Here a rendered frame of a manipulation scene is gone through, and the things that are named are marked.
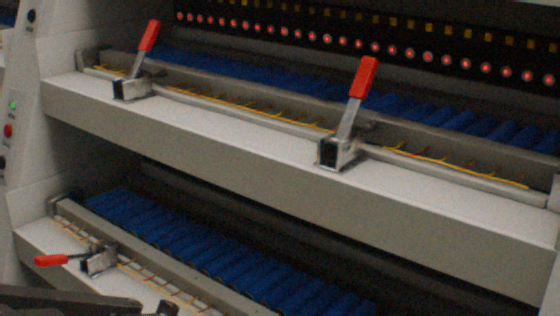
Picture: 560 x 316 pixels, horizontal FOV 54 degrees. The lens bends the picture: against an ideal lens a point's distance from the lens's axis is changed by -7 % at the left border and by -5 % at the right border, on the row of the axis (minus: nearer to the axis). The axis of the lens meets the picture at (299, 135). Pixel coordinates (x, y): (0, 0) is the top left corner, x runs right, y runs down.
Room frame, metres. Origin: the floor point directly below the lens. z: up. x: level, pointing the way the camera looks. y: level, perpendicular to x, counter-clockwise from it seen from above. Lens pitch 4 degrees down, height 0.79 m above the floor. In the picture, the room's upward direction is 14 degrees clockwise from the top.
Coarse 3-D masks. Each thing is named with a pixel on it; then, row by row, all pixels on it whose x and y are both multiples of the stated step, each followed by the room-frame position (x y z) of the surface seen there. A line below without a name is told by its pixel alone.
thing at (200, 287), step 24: (72, 216) 0.68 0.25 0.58; (96, 216) 0.67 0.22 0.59; (120, 240) 0.62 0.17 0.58; (120, 264) 0.60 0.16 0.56; (144, 264) 0.60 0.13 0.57; (168, 264) 0.58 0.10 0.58; (192, 288) 0.55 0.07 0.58; (216, 288) 0.54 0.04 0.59; (240, 312) 0.51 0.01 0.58; (264, 312) 0.51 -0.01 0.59
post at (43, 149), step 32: (64, 0) 0.68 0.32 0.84; (96, 0) 0.72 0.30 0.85; (128, 0) 0.76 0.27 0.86; (160, 0) 0.81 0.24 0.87; (64, 32) 0.69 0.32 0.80; (160, 32) 0.82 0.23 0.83; (32, 64) 0.69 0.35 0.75; (32, 96) 0.68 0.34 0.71; (0, 128) 0.72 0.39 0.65; (32, 128) 0.68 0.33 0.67; (64, 128) 0.72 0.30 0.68; (32, 160) 0.68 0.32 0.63; (64, 160) 0.72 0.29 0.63; (96, 160) 0.77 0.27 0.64; (128, 160) 0.81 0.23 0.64; (0, 192) 0.70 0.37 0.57; (0, 224) 0.69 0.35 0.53; (0, 256) 0.68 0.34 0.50
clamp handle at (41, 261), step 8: (40, 256) 0.54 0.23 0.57; (48, 256) 0.55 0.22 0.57; (56, 256) 0.56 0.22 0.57; (64, 256) 0.56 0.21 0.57; (72, 256) 0.57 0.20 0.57; (80, 256) 0.58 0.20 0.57; (88, 256) 0.58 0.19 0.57; (40, 264) 0.53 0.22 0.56; (48, 264) 0.54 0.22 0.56; (56, 264) 0.55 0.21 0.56; (64, 264) 0.56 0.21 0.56
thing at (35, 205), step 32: (32, 192) 0.69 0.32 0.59; (64, 192) 0.72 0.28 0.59; (96, 192) 0.77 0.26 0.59; (192, 192) 0.73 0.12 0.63; (32, 224) 0.69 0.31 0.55; (288, 224) 0.64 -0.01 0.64; (32, 256) 0.65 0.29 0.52; (352, 256) 0.59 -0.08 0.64; (384, 256) 0.58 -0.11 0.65; (64, 288) 0.62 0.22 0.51; (96, 288) 0.57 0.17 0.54; (128, 288) 0.57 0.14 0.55; (160, 288) 0.57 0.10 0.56; (448, 288) 0.53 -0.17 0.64
